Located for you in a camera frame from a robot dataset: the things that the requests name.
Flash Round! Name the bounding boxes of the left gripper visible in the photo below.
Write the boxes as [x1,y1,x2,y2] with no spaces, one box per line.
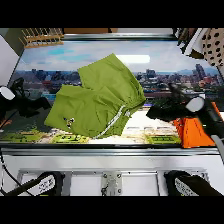
[29,97,52,117]

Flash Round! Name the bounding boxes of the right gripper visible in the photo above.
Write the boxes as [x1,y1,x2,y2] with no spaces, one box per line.
[145,101,178,122]

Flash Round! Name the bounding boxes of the green shorts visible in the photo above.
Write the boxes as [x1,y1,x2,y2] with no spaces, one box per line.
[43,52,147,140]

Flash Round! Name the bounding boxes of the orange garment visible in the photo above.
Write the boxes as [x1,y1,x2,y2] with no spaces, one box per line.
[172,101,224,149]

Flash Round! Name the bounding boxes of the wooden hanger rack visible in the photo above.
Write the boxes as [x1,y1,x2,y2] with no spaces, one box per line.
[19,28,65,48]

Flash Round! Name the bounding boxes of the white perforated basket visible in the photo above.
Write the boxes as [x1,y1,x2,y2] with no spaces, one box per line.
[199,28,224,68]

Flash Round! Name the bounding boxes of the silver frame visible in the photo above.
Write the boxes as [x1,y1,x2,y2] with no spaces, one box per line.
[0,33,224,197]

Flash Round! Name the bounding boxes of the black cable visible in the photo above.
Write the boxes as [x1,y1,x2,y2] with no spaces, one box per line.
[0,148,23,196]

